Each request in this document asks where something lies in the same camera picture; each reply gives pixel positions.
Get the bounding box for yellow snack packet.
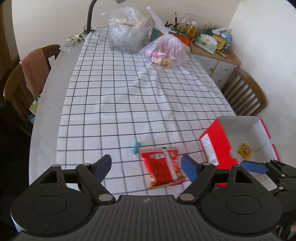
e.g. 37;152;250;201
238;143;253;159

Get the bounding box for red snack packet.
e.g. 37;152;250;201
139;147;185;189

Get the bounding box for red cardboard box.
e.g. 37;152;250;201
199;115;281;188

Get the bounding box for small blue candy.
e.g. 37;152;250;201
132;142;141;155

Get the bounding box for right wooden chair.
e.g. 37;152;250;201
222;67;267;116

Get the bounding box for wooden chair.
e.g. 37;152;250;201
222;67;267;116
4;44;60;135

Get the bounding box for white black-checked tablecloth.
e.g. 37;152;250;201
56;28;234;196

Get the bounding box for white drawer cabinet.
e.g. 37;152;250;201
190;44;241;90

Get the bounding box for left wooden chair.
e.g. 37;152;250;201
4;44;60;135

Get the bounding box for pink cloth on chair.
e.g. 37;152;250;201
20;48;50;98

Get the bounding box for pink-filled clear plastic bag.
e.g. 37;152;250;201
139;6;190;68

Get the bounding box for tissue box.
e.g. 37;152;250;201
195;34;218;54

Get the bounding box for yellow box on cabinet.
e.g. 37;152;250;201
212;34;226;52

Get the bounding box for small items at lamp base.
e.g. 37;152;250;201
59;35;83;52

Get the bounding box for yellow oil bottle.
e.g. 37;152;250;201
186;21;197;39

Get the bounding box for grey gooseneck desk lamp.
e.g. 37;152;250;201
79;0;127;38

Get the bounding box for large clear plastic bag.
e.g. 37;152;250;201
101;7;154;53

